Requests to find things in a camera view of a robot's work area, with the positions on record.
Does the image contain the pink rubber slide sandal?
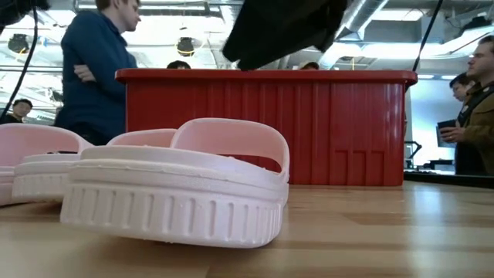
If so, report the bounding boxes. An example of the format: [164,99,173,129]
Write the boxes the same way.
[11,125,96,204]
[59,117,290,250]
[0,123,55,207]
[106,128,178,148]

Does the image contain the black rubber slide sandal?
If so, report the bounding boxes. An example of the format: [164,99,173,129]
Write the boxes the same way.
[222,0,349,72]

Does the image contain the red plastic bin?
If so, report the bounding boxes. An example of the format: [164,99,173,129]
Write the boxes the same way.
[115,68,419,188]

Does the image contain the black ceiling spotlight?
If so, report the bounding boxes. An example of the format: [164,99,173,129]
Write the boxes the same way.
[7,33,30,54]
[176,36,195,58]

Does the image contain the black phone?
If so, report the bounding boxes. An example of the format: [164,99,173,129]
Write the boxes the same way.
[436,119,458,148]

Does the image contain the smooth silver ventilation duct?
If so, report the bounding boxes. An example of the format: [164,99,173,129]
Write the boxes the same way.
[314,0,391,73]

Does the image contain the grey rectangular air duct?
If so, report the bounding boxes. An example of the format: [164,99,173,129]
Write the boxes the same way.
[362,19,422,44]

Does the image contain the black aluminium frame rail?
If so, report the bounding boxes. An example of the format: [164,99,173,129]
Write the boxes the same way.
[403,169,494,190]

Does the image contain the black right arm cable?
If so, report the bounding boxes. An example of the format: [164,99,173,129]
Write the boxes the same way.
[411,0,444,73]

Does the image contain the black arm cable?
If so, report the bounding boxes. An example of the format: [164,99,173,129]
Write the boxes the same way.
[0,6,39,121]
[411,0,444,73]

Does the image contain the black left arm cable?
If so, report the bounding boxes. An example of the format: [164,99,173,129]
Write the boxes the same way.
[0,6,39,121]

